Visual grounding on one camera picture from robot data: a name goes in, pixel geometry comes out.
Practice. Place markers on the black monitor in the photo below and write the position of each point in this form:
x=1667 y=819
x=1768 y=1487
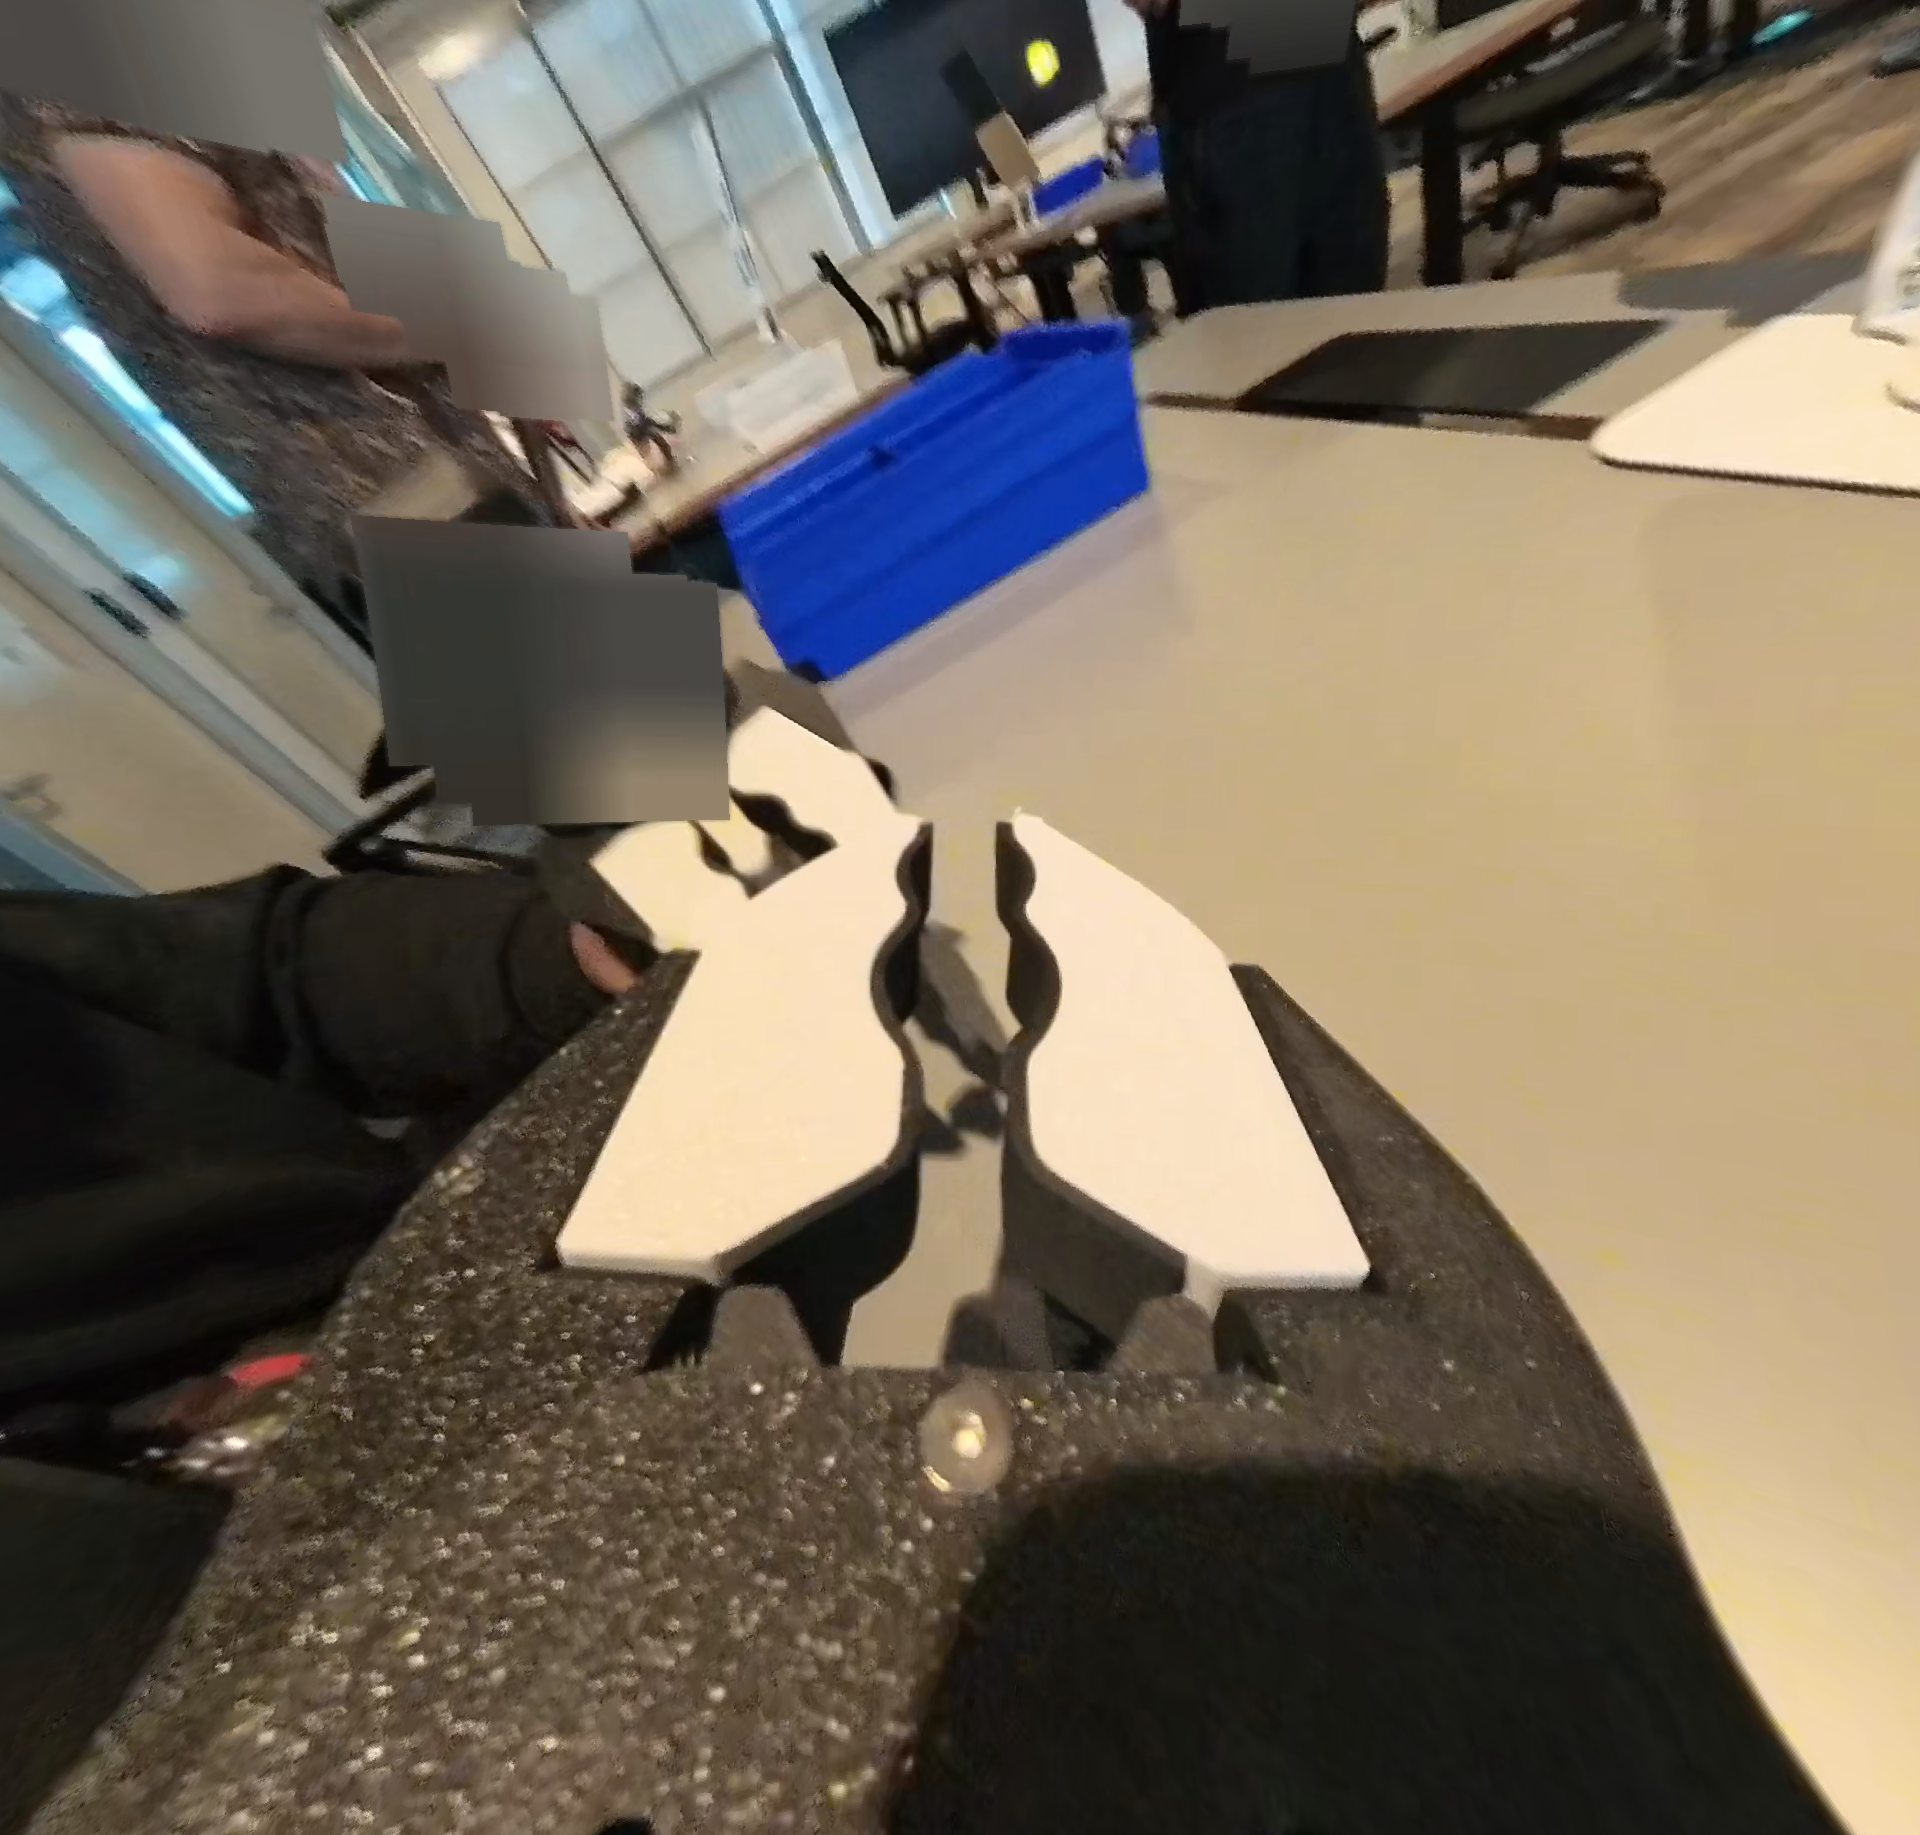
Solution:
x=961 y=88

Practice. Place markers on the small blue plastic bin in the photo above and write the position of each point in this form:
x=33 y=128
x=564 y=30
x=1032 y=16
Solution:
x=1086 y=184

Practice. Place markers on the large blue plastic bin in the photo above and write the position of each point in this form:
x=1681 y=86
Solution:
x=931 y=500

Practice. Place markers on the white flat object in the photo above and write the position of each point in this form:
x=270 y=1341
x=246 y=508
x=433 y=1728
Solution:
x=1756 y=404

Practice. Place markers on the clear plastic container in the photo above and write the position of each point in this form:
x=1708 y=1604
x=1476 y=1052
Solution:
x=788 y=393

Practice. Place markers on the wooden desk with black legs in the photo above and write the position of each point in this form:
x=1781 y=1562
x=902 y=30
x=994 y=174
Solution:
x=1476 y=42

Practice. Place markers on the wooden background table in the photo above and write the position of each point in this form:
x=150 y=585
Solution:
x=1035 y=237

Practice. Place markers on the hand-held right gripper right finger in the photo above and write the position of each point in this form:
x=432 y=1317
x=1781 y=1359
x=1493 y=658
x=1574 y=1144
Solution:
x=1171 y=1084

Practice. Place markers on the black office chair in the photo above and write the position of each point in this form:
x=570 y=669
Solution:
x=1560 y=95

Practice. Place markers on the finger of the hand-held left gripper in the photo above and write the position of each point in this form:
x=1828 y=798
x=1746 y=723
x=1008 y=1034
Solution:
x=675 y=883
x=803 y=779

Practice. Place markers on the person's left hand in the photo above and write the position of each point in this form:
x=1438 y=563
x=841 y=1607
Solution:
x=436 y=980

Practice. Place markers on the black desk mat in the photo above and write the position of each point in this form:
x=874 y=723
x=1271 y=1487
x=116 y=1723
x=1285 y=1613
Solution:
x=1446 y=364

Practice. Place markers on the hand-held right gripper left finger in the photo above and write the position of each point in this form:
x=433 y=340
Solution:
x=751 y=1070

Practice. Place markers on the white cabinet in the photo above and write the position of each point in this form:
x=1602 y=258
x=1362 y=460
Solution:
x=120 y=635

